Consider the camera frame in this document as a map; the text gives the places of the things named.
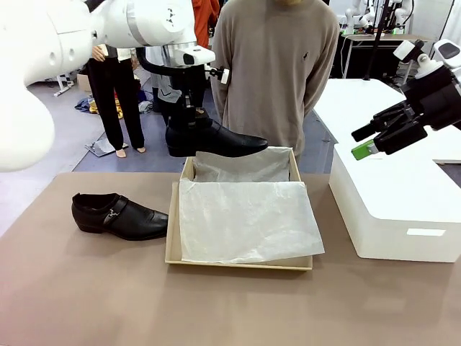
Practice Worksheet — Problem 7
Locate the grey metal-legged work table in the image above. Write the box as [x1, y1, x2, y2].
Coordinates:
[53, 71, 76, 97]

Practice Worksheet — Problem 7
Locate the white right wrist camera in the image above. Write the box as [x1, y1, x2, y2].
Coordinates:
[393, 40, 444, 79]

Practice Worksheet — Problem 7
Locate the white tissue paper sheet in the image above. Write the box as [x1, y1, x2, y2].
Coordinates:
[179, 149, 325, 264]

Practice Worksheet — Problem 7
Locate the black leather dress shoe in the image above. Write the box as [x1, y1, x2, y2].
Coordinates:
[165, 117, 269, 159]
[71, 192, 169, 241]

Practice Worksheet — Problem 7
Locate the person in beige sweater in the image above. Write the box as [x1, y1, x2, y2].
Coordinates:
[211, 0, 341, 165]

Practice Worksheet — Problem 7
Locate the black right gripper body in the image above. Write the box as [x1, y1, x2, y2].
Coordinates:
[402, 66, 461, 132]

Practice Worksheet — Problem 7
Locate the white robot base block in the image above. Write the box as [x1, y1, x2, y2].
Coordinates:
[328, 143, 461, 264]

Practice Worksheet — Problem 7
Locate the mannequin in orange hoodie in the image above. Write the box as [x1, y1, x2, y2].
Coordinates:
[186, 0, 221, 118]

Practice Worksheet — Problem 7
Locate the beige-topped work table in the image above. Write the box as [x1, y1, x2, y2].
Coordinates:
[340, 32, 433, 80]

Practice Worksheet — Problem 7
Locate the small brown cardboard carton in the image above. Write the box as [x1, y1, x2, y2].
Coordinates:
[76, 73, 93, 94]

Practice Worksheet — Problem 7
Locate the mannequin in white shirt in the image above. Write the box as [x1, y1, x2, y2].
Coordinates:
[143, 45, 187, 127]

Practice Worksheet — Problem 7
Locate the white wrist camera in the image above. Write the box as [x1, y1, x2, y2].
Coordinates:
[205, 64, 231, 85]
[393, 40, 444, 79]

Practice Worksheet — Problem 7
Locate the black stand pole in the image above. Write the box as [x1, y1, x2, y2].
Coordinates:
[362, 0, 390, 81]

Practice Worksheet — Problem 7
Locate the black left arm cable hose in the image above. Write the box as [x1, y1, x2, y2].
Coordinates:
[135, 46, 188, 79]

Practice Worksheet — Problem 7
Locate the grey mannequin base plate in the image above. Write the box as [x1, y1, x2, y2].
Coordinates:
[85, 139, 129, 157]

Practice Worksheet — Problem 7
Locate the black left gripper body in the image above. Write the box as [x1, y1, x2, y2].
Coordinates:
[179, 66, 207, 110]

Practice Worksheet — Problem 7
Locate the white hanging cloth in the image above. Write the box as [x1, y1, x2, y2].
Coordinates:
[437, 0, 461, 43]

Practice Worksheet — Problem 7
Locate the pile of coloured clothes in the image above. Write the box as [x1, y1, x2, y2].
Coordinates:
[74, 94, 125, 118]

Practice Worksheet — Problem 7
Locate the mannequin in cream jacket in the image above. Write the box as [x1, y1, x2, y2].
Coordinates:
[86, 45, 147, 159]

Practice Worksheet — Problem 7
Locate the brown cardboard shoe box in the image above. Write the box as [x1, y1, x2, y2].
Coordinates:
[164, 146, 314, 272]

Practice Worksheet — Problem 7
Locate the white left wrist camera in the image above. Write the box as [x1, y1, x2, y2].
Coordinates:
[205, 64, 231, 85]

